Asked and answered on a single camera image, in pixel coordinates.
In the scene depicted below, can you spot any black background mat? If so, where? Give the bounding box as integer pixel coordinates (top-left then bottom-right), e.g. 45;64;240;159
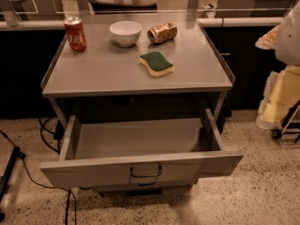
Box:
88;0;158;14

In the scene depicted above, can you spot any green and yellow sponge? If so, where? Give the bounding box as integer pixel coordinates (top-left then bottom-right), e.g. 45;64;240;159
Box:
140;52;174;78

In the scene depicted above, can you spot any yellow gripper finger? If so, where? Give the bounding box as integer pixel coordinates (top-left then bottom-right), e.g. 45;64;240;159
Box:
256;65;300;129
255;25;279;50

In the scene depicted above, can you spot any red soda can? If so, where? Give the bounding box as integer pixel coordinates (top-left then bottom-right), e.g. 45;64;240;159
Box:
64;16;87;52

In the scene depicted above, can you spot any open grey top drawer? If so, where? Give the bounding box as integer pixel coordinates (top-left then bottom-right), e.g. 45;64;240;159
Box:
40;110;243;191

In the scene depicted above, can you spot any white ceramic bowl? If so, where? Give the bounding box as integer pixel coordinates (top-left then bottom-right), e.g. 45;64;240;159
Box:
110;21;142;47

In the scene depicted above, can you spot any black stand leg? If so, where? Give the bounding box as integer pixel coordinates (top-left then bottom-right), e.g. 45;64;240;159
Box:
0;146;20;202

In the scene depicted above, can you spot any grey metal cabinet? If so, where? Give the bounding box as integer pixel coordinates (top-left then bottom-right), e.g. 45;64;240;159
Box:
40;11;236;197

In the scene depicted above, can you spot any black floor cable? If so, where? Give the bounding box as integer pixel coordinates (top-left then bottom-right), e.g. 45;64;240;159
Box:
0;115;78;225

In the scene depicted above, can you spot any crushed gold can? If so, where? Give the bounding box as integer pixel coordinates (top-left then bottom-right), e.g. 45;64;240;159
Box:
147;22;177;44

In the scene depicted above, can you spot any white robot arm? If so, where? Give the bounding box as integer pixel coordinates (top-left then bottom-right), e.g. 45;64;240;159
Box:
255;1;300;129

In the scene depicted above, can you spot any black wheeled cart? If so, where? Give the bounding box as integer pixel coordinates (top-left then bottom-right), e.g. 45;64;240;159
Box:
271;100;300;143

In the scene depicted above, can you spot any metal drawer handle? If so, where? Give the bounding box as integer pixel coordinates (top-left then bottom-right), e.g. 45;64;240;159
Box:
129;165;162;178

